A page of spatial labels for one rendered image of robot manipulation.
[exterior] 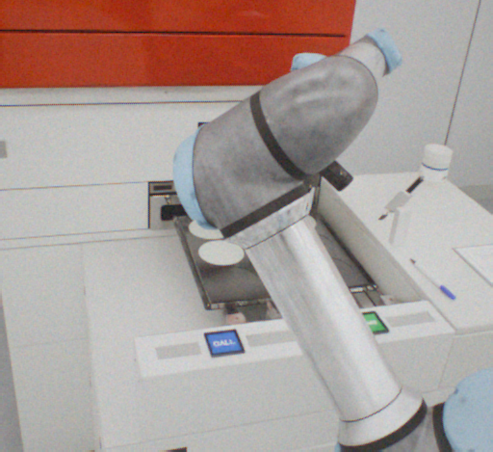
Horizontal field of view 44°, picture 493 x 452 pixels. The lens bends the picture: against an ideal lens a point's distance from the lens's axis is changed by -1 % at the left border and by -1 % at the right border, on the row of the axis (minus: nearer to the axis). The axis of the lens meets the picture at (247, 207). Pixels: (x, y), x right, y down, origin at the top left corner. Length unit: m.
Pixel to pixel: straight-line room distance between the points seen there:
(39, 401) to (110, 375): 0.71
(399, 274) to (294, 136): 0.69
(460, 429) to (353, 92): 0.38
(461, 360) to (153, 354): 0.57
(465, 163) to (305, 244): 3.21
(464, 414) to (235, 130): 0.40
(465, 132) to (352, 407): 3.13
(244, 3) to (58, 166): 0.55
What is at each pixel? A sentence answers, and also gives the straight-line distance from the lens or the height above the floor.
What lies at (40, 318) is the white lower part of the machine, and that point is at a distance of 1.66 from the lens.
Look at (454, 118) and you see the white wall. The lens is 3.69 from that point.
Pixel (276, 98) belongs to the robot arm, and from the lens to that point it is 0.66.
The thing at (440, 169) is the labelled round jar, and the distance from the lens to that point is 1.63.
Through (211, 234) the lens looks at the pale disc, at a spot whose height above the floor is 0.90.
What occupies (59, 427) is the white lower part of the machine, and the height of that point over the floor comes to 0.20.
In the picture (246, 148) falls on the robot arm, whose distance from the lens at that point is 0.66.
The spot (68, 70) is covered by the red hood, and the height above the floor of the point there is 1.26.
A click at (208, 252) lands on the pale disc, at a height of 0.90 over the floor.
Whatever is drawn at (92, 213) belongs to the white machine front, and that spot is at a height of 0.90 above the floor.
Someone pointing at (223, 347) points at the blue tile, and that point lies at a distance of 1.00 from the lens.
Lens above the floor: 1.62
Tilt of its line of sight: 28 degrees down
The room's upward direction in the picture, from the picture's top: 5 degrees clockwise
